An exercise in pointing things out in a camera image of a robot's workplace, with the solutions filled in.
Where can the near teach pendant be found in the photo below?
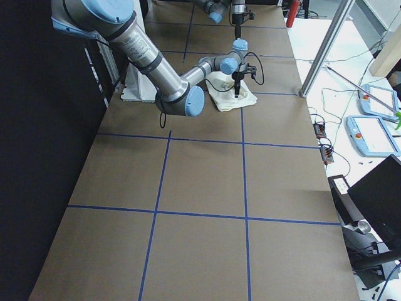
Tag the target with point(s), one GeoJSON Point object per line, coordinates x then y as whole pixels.
{"type": "Point", "coordinates": [370, 136]}

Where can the red fire extinguisher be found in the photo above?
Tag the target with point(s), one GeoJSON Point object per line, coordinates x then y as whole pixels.
{"type": "Point", "coordinates": [292, 13]}

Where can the black monitor stand base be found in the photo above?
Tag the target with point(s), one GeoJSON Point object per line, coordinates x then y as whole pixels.
{"type": "Point", "coordinates": [372, 260]}

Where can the black monitor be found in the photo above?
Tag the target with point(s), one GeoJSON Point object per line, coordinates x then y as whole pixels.
{"type": "Point", "coordinates": [377, 197]}

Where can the aluminium frame post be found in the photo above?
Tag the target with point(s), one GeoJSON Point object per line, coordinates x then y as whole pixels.
{"type": "Point", "coordinates": [335, 26]}

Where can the wooden board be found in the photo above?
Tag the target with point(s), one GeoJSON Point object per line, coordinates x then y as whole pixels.
{"type": "Point", "coordinates": [388, 57]}

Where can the lower orange black connector box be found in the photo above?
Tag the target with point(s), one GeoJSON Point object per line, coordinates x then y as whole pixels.
{"type": "Point", "coordinates": [326, 155]}

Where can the black box with white label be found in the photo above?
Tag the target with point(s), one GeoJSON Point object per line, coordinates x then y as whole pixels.
{"type": "Point", "coordinates": [346, 208]}

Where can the orange black connector box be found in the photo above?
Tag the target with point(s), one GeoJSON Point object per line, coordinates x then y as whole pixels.
{"type": "Point", "coordinates": [319, 129]}
{"type": "Point", "coordinates": [326, 155]}

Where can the green tipped grabber stick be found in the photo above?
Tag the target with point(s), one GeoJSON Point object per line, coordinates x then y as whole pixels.
{"type": "Point", "coordinates": [395, 112]}

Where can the cream long sleeve shirt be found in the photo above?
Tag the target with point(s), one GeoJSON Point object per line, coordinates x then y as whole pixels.
{"type": "Point", "coordinates": [221, 90]}

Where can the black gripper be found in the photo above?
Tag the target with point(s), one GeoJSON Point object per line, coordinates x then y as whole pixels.
{"type": "Point", "coordinates": [238, 19]}
{"type": "Point", "coordinates": [237, 76]}

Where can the upper orange black connector box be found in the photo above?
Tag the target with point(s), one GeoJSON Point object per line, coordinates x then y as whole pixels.
{"type": "Point", "coordinates": [319, 129]}

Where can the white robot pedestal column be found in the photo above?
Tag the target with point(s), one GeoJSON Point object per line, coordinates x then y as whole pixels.
{"type": "Point", "coordinates": [138, 88]}

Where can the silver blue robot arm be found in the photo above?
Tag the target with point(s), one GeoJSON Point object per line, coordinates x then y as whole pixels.
{"type": "Point", "coordinates": [216, 10]}
{"type": "Point", "coordinates": [116, 22]}

